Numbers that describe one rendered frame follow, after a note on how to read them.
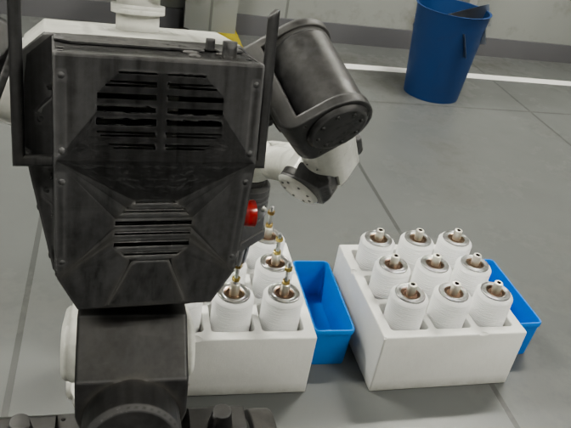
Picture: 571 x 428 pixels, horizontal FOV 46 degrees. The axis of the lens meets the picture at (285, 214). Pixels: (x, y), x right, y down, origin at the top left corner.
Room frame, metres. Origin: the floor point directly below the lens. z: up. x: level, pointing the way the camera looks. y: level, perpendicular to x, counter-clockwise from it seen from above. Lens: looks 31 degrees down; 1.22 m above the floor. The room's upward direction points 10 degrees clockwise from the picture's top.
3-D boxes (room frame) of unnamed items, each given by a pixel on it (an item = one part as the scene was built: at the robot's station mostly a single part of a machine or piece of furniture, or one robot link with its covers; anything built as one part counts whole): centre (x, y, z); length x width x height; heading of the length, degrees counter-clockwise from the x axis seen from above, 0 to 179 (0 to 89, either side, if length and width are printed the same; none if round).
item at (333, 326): (1.44, -0.13, 0.06); 0.30 x 0.11 x 0.12; 16
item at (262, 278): (1.36, 0.00, 0.16); 0.10 x 0.10 x 0.18
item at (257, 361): (1.33, 0.12, 0.09); 0.39 x 0.39 x 0.18; 16
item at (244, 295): (1.21, 0.08, 0.25); 0.08 x 0.08 x 0.01
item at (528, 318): (1.61, -0.65, 0.06); 0.30 x 0.11 x 0.12; 18
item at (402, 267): (1.44, -0.30, 0.25); 0.08 x 0.08 x 0.01
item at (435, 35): (3.55, -0.68, 0.25); 0.43 x 0.40 x 0.51; 112
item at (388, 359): (1.48, -0.41, 0.09); 0.39 x 0.39 x 0.18; 18
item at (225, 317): (1.21, 0.08, 0.16); 0.10 x 0.10 x 0.18
